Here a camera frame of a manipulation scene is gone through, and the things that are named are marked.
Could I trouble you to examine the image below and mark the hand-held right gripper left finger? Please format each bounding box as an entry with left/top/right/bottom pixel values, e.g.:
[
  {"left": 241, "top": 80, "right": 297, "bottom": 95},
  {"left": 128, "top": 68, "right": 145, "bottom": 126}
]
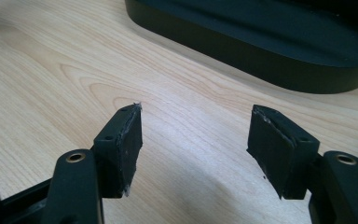
[{"left": 91, "top": 103, "right": 144, "bottom": 200}]

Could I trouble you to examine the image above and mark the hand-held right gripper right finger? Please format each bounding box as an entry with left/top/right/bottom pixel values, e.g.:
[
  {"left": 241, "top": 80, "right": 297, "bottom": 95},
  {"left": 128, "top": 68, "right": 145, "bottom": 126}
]
[{"left": 246, "top": 104, "right": 321, "bottom": 201}]

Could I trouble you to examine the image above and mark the black oval base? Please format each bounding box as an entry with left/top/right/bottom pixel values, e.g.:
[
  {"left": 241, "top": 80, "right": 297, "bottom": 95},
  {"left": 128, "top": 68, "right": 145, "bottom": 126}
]
[{"left": 124, "top": 0, "right": 358, "bottom": 95}]

